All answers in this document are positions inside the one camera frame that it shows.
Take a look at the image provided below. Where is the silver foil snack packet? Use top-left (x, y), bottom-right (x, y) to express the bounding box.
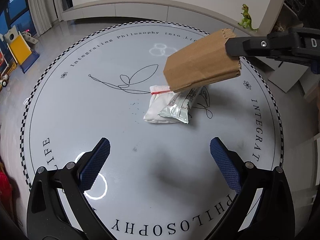
top-left (159, 87), bottom-right (202, 124)

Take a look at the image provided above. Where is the white knit glove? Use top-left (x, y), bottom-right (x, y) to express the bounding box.
top-left (143, 85), bottom-right (178, 124)

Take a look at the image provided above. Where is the red patterned sofa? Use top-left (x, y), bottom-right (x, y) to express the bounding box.
top-left (0, 163), bottom-right (14, 218)

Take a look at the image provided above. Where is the green toy dinosaur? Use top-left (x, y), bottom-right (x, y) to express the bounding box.
top-left (238, 4), bottom-right (258, 31)

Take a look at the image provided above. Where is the white toy car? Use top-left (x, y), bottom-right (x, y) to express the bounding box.
top-left (1, 74), bottom-right (9, 87)

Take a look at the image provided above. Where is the white low cabinet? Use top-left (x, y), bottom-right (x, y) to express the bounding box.
top-left (62, 0), bottom-right (254, 36)

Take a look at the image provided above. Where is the black thread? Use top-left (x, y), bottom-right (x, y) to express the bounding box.
top-left (88, 64), bottom-right (159, 95)

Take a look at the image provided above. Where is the yellow toy slide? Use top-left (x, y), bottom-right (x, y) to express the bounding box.
top-left (3, 25), bottom-right (40, 74)

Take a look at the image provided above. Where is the white curtain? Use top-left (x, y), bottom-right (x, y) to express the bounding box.
top-left (28, 0), bottom-right (63, 36)

